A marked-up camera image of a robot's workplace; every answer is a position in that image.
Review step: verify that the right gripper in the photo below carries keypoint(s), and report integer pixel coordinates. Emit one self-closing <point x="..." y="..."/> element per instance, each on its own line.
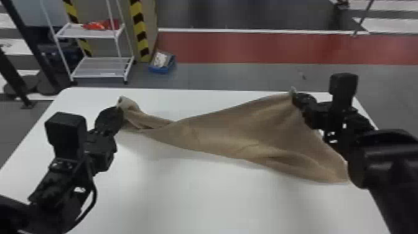
<point x="318" y="116"/>

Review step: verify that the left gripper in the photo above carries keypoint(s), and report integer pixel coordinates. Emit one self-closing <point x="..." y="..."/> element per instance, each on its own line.
<point x="101" y="150"/>

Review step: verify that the beige towel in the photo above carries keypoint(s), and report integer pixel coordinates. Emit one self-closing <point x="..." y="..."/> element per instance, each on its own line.
<point x="248" y="137"/>

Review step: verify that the yellow black striped post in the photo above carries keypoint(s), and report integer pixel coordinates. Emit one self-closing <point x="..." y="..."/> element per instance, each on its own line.
<point x="73" y="13"/>
<point x="138" y="26"/>

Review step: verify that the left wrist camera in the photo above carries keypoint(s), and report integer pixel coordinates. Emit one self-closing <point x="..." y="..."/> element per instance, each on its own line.
<point x="66" y="134"/>

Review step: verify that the red packet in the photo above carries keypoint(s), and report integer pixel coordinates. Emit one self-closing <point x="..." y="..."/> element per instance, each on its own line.
<point x="98" y="25"/>

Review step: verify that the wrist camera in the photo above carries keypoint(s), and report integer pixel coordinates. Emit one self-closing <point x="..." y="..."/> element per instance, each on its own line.
<point x="343" y="88"/>
<point x="66" y="134"/>

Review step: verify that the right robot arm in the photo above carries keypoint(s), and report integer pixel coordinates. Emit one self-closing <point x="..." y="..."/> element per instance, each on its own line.
<point x="385" y="163"/>

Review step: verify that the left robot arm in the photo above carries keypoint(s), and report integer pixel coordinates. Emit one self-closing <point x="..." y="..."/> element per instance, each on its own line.
<point x="49" y="199"/>

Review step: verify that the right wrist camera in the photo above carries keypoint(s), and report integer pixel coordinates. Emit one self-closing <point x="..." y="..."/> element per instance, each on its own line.
<point x="343" y="88"/>

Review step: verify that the blue basket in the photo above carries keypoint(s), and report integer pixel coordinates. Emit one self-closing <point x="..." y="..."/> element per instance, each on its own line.
<point x="161" y="62"/>

